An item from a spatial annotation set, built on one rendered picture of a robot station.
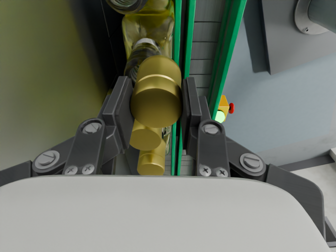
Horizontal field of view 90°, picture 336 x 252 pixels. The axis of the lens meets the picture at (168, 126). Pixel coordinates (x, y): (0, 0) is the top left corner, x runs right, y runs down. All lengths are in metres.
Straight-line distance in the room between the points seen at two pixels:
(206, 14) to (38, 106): 0.33
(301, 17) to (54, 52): 0.71
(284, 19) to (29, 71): 0.72
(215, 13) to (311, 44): 0.52
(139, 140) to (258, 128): 0.98
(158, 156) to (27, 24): 0.20
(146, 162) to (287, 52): 0.72
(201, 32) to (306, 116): 0.89
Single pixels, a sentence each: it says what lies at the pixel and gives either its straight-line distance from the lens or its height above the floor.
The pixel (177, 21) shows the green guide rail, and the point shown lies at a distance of 0.31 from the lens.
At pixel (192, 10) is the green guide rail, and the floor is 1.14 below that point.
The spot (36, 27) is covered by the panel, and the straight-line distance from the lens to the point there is 0.26.
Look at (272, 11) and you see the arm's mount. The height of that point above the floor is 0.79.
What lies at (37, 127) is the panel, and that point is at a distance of 0.23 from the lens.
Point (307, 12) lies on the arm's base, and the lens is 0.78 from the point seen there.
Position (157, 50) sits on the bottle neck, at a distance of 0.17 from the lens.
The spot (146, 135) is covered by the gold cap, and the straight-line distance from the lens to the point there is 0.16.
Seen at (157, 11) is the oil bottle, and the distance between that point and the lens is 0.19.
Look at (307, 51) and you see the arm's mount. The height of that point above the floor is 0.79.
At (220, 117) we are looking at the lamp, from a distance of 0.58.
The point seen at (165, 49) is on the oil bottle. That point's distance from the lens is 0.19.
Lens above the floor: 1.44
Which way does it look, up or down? 45 degrees down
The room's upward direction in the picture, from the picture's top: 179 degrees counter-clockwise
